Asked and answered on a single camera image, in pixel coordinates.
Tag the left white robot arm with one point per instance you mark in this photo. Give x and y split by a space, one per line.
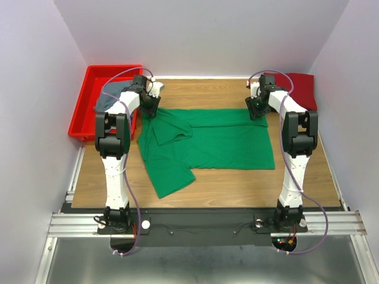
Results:
112 142

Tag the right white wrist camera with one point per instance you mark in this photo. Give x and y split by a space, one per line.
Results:
254 87

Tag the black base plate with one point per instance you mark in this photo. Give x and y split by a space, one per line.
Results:
200 227

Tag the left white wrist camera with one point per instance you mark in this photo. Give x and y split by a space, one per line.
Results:
154 88

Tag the aluminium rail frame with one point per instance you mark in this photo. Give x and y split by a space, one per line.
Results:
333 250

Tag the red plastic bin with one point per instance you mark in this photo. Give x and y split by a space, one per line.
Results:
82 126

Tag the folded red t shirt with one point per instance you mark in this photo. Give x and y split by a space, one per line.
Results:
303 92

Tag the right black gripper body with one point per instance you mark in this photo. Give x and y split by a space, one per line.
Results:
256 107

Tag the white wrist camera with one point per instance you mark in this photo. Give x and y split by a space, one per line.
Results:
154 88
254 87

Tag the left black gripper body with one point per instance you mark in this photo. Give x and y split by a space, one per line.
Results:
149 106

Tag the green t shirt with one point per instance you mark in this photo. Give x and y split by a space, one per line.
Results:
176 141

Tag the grey t shirt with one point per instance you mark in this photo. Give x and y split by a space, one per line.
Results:
115 98

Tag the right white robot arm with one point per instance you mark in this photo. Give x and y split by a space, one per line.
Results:
298 140

